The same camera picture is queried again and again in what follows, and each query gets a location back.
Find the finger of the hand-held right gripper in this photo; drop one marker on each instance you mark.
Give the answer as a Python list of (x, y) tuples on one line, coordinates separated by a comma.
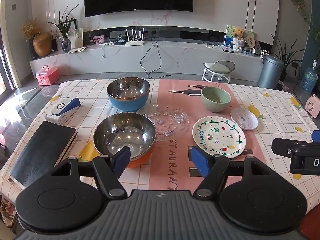
[(316, 136), (282, 147)]

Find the green plant in glass vase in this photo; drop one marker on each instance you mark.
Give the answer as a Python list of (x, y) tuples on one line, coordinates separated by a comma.
[(65, 43)]

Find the lemon checkered tablecloth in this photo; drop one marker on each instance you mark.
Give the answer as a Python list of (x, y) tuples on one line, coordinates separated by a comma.
[(85, 97)]

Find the orange steel bowl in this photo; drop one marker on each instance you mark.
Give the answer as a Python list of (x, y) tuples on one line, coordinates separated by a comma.
[(117, 135)]

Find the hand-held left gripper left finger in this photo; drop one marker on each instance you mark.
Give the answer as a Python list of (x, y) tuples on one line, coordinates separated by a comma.
[(122, 158)]

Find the black set-top box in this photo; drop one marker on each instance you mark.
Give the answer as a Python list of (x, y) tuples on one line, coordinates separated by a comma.
[(120, 42)]

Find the pink storage case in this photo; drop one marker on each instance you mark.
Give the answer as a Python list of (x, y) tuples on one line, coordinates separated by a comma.
[(47, 76)]

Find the black notebook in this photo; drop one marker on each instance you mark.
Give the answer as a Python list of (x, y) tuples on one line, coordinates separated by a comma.
[(40, 152)]

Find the red textured seat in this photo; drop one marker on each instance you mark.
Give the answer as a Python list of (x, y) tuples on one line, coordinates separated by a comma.
[(311, 228)]

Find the blue water bottle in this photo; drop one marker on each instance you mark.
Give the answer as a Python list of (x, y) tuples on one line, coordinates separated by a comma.
[(309, 78)]

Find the pale drawing card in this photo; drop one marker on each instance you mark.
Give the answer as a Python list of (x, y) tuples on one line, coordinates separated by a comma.
[(75, 37)]

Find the blue steel bowl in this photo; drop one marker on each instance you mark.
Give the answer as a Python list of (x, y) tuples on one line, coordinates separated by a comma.
[(127, 103)]

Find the fruit print white plate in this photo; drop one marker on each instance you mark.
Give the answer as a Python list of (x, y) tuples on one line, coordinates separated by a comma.
[(220, 136)]

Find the small white dish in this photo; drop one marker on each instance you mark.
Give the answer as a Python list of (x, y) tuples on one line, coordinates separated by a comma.
[(243, 120)]

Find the long-leaf potted plant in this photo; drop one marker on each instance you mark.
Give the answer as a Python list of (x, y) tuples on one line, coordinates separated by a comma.
[(288, 57)]

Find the loose papers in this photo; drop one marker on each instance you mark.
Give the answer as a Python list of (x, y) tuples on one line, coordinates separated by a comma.
[(77, 49)]

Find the green ceramic bowl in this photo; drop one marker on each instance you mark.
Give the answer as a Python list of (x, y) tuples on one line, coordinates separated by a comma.
[(215, 100)]

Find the grey trash can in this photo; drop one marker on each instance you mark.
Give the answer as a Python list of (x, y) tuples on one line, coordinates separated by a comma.
[(270, 72)]

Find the pink desk fan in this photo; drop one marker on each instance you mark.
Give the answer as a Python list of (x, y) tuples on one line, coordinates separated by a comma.
[(313, 106)]

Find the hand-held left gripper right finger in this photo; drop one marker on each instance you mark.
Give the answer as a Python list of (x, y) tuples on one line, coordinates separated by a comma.
[(198, 160)]

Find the teddy bear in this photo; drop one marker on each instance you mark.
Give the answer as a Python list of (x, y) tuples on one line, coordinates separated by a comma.
[(239, 36)]

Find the white and blue box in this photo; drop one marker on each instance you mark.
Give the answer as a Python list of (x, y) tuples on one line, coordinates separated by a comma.
[(62, 111)]

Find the pink placemat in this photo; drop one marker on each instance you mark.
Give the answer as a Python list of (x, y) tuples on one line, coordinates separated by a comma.
[(172, 155)]

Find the white router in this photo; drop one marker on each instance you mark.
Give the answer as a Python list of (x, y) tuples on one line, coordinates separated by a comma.
[(134, 42)]

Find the green and blue painting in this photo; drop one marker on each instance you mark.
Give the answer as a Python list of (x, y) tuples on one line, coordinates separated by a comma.
[(228, 38)]

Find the clear glass plate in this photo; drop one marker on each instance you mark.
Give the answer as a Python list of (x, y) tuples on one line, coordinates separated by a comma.
[(172, 120)]

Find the marble television console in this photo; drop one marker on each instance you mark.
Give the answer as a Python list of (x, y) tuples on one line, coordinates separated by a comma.
[(125, 60)]

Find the dried yellow flowers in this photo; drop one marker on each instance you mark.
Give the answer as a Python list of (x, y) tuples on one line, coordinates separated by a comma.
[(29, 28)]

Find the pink photo card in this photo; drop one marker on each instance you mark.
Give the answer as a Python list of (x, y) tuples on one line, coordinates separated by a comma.
[(98, 39)]

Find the brown round vase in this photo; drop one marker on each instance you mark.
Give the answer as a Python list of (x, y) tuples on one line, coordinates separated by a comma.
[(42, 44)]

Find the hanging green vine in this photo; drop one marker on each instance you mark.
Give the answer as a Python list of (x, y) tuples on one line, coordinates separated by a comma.
[(303, 12)]

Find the white stool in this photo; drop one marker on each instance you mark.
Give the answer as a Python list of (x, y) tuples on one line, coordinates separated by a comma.
[(217, 68)]

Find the round hand fan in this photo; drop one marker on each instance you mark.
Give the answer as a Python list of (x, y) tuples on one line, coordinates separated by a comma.
[(250, 43)]

